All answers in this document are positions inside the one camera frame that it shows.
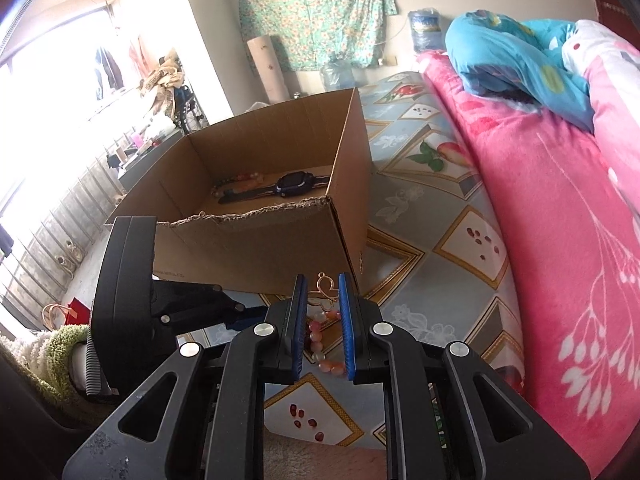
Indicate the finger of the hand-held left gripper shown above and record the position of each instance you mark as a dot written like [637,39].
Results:
[200,307]

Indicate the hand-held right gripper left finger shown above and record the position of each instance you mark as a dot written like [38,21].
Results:
[299,320]

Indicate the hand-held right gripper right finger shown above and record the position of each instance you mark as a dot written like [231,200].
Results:
[346,320]

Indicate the gold butterfly pendant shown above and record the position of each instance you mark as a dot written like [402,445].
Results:
[320,301]

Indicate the cardboard box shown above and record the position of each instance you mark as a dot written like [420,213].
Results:
[260,245]

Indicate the person's left forearm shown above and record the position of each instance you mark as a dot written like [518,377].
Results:
[55,345]

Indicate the red bag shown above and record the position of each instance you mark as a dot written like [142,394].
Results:
[79,312]

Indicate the white radiator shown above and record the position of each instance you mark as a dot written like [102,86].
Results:
[65,220]

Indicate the fruit print bed sheet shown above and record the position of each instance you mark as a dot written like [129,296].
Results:
[435,270]

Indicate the grey table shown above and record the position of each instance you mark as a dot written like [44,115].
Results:
[150,160]

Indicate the wheelchair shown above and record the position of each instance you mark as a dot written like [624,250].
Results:
[187,107]

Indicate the pink floral blanket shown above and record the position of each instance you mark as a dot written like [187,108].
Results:
[550,260]

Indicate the beige clothes pile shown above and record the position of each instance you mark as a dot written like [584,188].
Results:
[162,82]

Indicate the dark hanging garment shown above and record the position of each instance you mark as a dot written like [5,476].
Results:
[107,70]

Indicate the pink hanging garment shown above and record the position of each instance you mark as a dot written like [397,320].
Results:
[139,55]

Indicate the cardboard tube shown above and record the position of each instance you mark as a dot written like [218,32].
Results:
[267,70]

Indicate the blue water bottle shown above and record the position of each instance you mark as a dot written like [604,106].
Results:
[425,30]

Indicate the blue and pink quilt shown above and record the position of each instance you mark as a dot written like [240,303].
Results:
[500,55]

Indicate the wall socket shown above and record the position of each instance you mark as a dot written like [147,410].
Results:
[387,61]

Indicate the green floral wall cloth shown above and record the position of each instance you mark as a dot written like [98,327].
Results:
[315,10]

